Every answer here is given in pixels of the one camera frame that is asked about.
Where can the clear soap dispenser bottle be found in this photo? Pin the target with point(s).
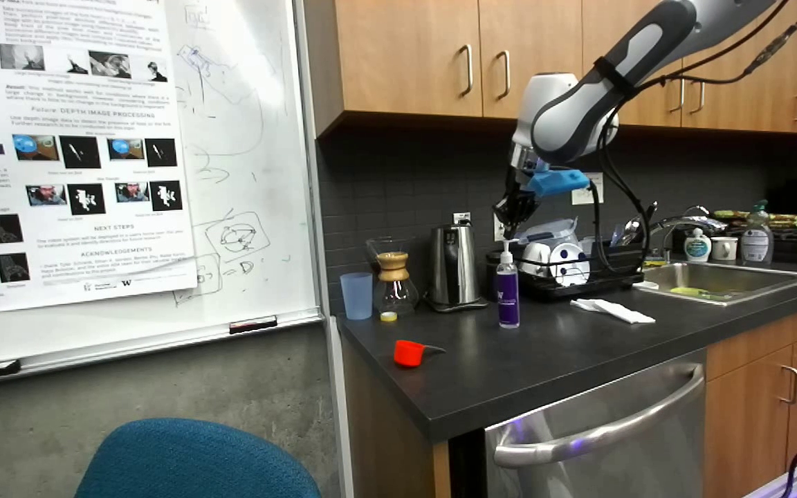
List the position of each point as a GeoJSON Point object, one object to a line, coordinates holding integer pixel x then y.
{"type": "Point", "coordinates": [755, 238]}

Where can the white whiteboard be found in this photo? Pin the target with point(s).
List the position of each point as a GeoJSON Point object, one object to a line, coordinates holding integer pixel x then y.
{"type": "Point", "coordinates": [249, 183]}

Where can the white paper towel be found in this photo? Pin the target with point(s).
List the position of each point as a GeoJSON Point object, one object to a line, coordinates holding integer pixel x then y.
{"type": "Point", "coordinates": [616, 310]}

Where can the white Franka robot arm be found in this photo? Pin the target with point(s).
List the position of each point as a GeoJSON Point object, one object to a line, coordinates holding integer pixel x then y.
{"type": "Point", "coordinates": [620, 74]}

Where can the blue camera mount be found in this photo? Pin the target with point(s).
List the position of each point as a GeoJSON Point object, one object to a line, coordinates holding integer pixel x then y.
{"type": "Point", "coordinates": [560, 180]}

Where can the stainless steel sink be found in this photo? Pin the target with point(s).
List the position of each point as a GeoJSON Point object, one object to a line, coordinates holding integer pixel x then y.
{"type": "Point", "coordinates": [719, 280]}

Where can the small white cup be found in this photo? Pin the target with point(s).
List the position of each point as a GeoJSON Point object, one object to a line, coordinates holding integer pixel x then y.
{"type": "Point", "coordinates": [722, 251]}

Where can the stainless steel electric kettle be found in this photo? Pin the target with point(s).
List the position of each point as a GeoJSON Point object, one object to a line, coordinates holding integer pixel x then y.
{"type": "Point", "coordinates": [454, 267]}

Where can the purple label pump bottle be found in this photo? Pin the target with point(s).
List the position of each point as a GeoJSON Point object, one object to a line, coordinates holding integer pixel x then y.
{"type": "Point", "coordinates": [508, 295]}

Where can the blue plastic cup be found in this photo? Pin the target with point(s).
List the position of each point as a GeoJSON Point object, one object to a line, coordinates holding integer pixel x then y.
{"type": "Point", "coordinates": [357, 298]}

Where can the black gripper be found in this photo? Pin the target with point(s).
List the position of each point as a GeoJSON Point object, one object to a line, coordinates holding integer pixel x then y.
{"type": "Point", "coordinates": [516, 198]}

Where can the clear container with blue lid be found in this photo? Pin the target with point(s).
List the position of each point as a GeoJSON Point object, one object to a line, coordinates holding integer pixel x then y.
{"type": "Point", "coordinates": [555, 229]}

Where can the printed research poster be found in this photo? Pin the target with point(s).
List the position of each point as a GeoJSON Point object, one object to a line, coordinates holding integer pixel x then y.
{"type": "Point", "coordinates": [66, 147]}

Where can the wooden upper cabinet door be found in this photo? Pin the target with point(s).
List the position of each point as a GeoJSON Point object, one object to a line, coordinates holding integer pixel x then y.
{"type": "Point", "coordinates": [657, 100]}
{"type": "Point", "coordinates": [740, 93]}
{"type": "Point", "coordinates": [526, 45]}
{"type": "Point", "coordinates": [400, 56]}

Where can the white paper wall sign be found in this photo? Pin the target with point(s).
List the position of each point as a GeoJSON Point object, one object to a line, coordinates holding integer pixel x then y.
{"type": "Point", "coordinates": [587, 190]}

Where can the stainless steel dishwasher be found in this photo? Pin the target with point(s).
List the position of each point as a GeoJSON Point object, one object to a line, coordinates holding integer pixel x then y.
{"type": "Point", "coordinates": [600, 433]}

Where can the glass carafe with wooden collar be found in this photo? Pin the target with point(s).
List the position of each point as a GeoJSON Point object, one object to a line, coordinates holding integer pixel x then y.
{"type": "Point", "coordinates": [394, 285]}

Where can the chrome sink faucet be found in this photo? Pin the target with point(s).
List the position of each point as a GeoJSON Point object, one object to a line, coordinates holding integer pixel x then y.
{"type": "Point", "coordinates": [685, 223]}

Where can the white wall outlet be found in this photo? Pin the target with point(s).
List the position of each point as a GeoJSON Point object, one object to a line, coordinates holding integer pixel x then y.
{"type": "Point", "coordinates": [499, 229]}

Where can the yellow tape roll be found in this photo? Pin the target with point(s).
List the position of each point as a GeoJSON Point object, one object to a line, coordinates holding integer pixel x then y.
{"type": "Point", "coordinates": [389, 317]}

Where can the round white soap bottle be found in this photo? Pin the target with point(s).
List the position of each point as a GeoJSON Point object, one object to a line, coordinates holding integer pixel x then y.
{"type": "Point", "coordinates": [697, 248]}

